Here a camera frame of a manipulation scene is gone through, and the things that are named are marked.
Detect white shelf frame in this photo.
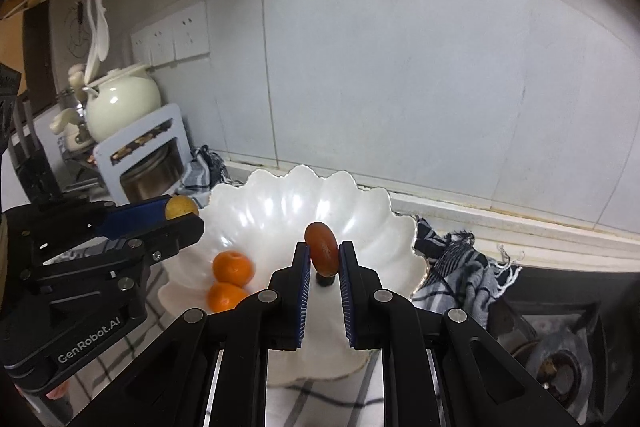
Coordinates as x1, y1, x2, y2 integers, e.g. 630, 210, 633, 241
93, 103, 194, 208

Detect black white checked cloth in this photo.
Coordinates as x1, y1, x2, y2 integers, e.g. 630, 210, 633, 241
50, 146, 523, 427

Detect large cream ceramic pot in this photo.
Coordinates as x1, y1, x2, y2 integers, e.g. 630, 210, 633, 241
84, 63, 162, 144

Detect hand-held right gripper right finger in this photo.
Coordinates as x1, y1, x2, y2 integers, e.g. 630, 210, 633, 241
338, 242, 572, 427

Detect white wall power outlets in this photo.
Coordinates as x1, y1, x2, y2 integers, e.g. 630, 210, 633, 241
130, 0, 210, 68

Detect white scalloped bowl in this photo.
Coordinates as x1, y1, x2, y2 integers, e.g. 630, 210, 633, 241
157, 165, 429, 381

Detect orange mandarin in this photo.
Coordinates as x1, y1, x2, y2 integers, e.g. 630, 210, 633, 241
207, 282, 251, 313
212, 251, 254, 294

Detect red jujube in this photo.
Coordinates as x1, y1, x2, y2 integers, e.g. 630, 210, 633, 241
305, 222, 337, 278

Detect white rice spoon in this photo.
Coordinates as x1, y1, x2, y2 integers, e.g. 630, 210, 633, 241
82, 0, 103, 80
90, 0, 112, 62

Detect stainless steel pot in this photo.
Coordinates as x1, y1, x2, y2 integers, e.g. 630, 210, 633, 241
120, 146, 184, 204

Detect person's left hand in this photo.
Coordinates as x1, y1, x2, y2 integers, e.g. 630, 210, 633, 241
45, 379, 71, 401

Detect set of steel knives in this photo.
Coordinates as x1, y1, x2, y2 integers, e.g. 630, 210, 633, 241
6, 96, 42, 160

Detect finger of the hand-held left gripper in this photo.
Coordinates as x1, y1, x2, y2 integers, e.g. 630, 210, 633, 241
132, 214, 205, 264
95, 195, 173, 240

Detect small yellow fruit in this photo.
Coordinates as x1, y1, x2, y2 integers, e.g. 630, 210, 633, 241
166, 196, 200, 221

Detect gas stove burner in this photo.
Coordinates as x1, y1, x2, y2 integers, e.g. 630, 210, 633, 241
491, 296, 617, 414

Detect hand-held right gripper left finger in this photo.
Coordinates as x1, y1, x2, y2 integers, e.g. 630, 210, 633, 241
67, 242, 313, 427

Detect black knife block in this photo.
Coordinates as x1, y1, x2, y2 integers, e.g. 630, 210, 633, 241
14, 146, 67, 208

